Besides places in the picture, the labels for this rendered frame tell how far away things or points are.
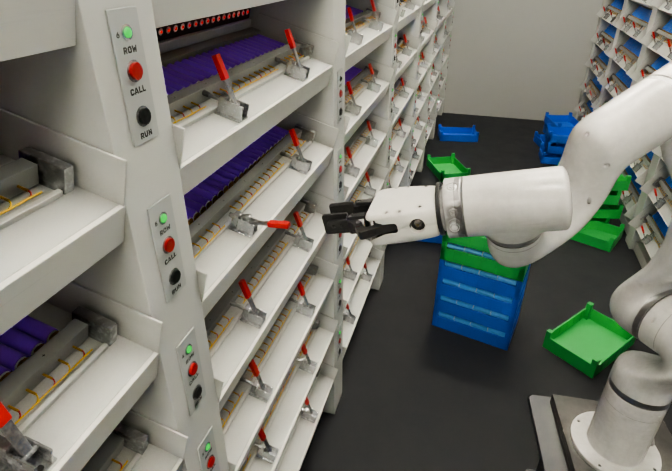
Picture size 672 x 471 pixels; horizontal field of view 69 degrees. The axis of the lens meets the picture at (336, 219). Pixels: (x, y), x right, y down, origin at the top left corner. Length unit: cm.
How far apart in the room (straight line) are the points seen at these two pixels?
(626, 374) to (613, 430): 15
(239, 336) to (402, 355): 111
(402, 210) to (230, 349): 39
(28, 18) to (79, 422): 36
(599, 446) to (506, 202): 82
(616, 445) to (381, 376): 81
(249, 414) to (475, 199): 61
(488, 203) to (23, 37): 51
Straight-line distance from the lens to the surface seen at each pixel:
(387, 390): 179
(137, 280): 56
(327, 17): 110
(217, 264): 73
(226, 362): 85
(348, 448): 164
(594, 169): 74
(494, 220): 66
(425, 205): 66
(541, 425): 143
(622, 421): 128
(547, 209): 65
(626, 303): 116
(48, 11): 45
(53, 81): 51
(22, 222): 49
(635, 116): 75
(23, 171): 52
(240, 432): 100
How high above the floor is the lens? 132
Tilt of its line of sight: 29 degrees down
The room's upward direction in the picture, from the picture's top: straight up
